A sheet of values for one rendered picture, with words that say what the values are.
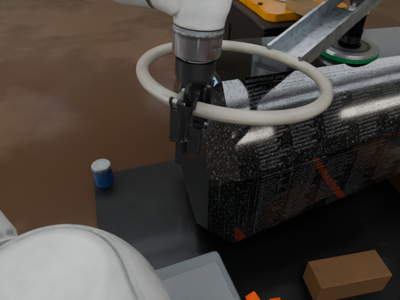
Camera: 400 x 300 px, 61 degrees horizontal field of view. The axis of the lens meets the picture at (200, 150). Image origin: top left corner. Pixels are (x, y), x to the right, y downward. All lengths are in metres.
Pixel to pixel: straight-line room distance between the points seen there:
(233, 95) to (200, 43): 0.56
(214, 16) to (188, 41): 0.06
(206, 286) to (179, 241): 1.11
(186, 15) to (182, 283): 0.42
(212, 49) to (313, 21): 0.69
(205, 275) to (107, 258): 0.30
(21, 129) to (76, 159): 0.56
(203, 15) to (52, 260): 0.42
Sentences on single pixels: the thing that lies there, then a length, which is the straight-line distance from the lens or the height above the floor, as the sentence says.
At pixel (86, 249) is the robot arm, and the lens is 0.27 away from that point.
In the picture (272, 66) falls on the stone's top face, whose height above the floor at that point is 0.82.
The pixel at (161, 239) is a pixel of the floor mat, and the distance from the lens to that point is 1.66.
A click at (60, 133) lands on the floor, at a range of 2.45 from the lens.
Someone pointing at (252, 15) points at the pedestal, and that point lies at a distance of 2.01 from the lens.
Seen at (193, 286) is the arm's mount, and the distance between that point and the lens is 0.55.
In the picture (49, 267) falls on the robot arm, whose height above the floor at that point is 1.14.
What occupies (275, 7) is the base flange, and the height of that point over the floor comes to 0.78.
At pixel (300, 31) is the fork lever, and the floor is 0.96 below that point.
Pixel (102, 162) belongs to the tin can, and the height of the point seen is 0.15.
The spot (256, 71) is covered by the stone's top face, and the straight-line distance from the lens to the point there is 1.21.
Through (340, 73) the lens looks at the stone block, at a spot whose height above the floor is 0.80.
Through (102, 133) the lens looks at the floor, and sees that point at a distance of 2.36.
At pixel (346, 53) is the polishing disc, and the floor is 0.85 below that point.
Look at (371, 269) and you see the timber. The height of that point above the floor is 0.13.
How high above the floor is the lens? 1.35
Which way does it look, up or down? 40 degrees down
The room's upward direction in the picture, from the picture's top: straight up
